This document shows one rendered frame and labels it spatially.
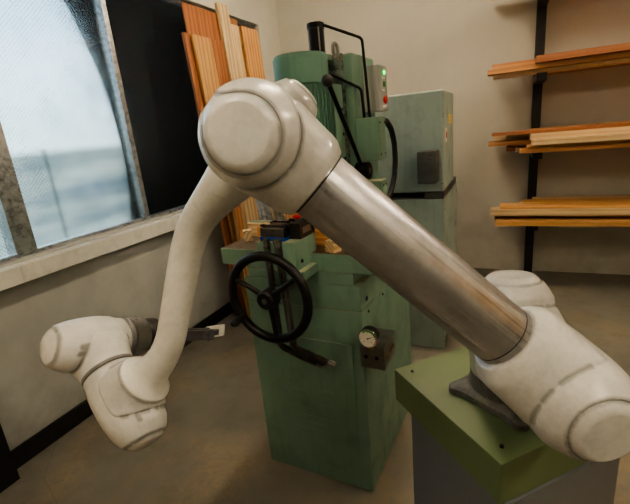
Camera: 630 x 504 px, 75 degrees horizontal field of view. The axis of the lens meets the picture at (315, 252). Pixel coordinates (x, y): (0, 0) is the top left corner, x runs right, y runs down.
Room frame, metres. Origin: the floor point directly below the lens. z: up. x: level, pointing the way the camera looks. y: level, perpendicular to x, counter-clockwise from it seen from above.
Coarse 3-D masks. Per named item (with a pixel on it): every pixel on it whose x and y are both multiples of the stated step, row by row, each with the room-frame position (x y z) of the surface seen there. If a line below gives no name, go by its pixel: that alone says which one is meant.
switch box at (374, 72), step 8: (376, 64) 1.60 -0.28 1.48; (368, 72) 1.62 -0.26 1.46; (376, 72) 1.60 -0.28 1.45; (368, 80) 1.62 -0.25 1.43; (376, 80) 1.60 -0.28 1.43; (384, 80) 1.65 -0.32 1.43; (368, 88) 1.62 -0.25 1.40; (376, 88) 1.60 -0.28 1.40; (384, 88) 1.65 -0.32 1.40; (376, 96) 1.60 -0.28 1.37; (376, 104) 1.61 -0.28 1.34; (384, 104) 1.64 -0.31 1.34
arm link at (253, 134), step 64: (256, 128) 0.49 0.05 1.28; (320, 128) 0.56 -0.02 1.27; (256, 192) 0.53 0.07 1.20; (320, 192) 0.54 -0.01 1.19; (384, 256) 0.54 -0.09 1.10; (448, 256) 0.55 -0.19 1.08; (448, 320) 0.54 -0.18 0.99; (512, 320) 0.54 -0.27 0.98; (512, 384) 0.51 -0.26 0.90; (576, 384) 0.48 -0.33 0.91; (576, 448) 0.45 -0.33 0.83
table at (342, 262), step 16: (240, 240) 1.53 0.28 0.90; (256, 240) 1.50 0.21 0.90; (224, 256) 1.44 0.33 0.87; (240, 256) 1.40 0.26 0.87; (320, 256) 1.25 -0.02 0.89; (336, 256) 1.23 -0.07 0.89; (256, 272) 1.26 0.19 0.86; (304, 272) 1.18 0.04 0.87; (352, 272) 1.20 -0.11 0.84; (368, 272) 1.18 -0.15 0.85
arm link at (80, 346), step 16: (80, 320) 0.75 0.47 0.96; (96, 320) 0.77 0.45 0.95; (112, 320) 0.80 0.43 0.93; (48, 336) 0.71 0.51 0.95; (64, 336) 0.70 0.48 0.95; (80, 336) 0.72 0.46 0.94; (96, 336) 0.73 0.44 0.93; (112, 336) 0.76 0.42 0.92; (128, 336) 0.80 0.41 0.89; (48, 352) 0.69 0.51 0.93; (64, 352) 0.69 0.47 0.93; (80, 352) 0.70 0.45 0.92; (96, 352) 0.71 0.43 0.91; (112, 352) 0.72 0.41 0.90; (128, 352) 0.75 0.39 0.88; (64, 368) 0.69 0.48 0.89; (80, 368) 0.70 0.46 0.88; (96, 368) 0.70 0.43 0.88
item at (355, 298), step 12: (372, 276) 1.30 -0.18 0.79; (264, 288) 1.36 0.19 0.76; (312, 288) 1.27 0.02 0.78; (324, 288) 1.25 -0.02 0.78; (336, 288) 1.23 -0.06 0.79; (348, 288) 1.21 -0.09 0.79; (360, 288) 1.20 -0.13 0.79; (372, 288) 1.29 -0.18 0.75; (300, 300) 1.30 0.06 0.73; (312, 300) 1.27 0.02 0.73; (324, 300) 1.25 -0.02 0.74; (336, 300) 1.23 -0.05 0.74; (348, 300) 1.21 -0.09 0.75; (360, 300) 1.19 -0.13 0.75
